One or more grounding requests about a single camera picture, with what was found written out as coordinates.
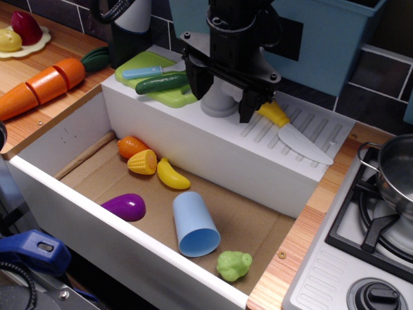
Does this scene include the black stove knob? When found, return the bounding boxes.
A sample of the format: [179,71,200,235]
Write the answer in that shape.
[347,278,408,310]

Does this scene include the red toy fruit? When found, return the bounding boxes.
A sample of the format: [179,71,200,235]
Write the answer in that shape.
[10,11,43,46]

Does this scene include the yellow handled toy knife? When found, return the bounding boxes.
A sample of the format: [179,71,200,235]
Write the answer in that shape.
[257,101,334,166]

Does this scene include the yellow toy banana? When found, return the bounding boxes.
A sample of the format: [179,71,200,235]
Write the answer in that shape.
[157,158,191,190]

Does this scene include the light blue plastic cup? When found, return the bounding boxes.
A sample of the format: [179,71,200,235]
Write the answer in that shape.
[172,191,221,258]

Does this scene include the steel cooking pot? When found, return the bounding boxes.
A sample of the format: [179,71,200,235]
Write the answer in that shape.
[358,134,412,220]

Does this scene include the orange wooden toy carrot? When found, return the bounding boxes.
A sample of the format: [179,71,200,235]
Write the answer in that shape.
[1,46,110,121]

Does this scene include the purple toy eggplant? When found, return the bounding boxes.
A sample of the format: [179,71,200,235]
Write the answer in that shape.
[101,194,146,222]

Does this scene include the green toy cucumber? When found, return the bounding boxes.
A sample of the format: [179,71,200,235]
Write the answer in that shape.
[135,73,189,95]

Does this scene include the black white dispenser bottle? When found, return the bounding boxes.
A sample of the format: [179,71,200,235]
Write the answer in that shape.
[107,1,152,69]

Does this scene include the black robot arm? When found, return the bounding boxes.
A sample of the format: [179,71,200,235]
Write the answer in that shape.
[181,1,282,123]

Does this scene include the white toy sink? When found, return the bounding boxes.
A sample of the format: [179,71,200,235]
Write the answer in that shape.
[4,44,357,310]

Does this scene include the cream flower shaped plate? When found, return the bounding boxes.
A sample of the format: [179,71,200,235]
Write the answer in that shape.
[0,26,51,59]

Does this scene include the toy stove top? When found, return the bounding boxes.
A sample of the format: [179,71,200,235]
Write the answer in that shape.
[281,145,412,309]

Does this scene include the small orange toy carrot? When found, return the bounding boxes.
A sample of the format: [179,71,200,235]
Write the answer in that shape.
[117,136,149,159]

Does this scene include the light green toy vegetable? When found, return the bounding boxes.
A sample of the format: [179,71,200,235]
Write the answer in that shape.
[216,251,253,282]

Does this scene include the green cutting board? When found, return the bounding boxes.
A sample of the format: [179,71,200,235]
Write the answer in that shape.
[115,51,197,108]

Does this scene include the blue handled toy knife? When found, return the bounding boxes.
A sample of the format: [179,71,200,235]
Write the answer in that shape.
[122,61,185,79]

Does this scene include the black braided cable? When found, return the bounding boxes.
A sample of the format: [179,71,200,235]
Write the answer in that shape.
[90,0,136,25]

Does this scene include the yellow toy potato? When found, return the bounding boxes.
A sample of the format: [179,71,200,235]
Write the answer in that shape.
[0,28,23,52]

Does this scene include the blue clamp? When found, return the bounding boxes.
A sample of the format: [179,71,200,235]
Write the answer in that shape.
[1,230,72,276]

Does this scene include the blue plastic bin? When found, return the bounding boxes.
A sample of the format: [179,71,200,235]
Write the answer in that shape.
[170,1,384,96]

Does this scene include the yellow toy corn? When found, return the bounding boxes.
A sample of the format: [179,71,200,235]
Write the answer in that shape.
[127,149,157,175]

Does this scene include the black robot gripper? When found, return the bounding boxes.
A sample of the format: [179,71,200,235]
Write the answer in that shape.
[180,1,281,123]

